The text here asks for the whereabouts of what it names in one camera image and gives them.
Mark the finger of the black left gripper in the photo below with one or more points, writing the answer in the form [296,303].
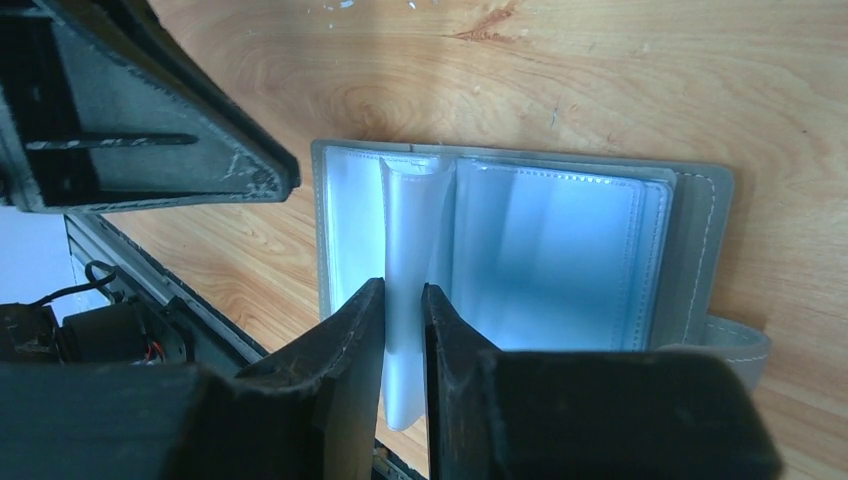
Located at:
[102,111]

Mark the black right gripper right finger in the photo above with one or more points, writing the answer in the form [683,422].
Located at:
[495,414]

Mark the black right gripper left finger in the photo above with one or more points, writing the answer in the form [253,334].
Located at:
[91,421]

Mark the grey card holder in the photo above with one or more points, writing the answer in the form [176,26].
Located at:
[536,251]

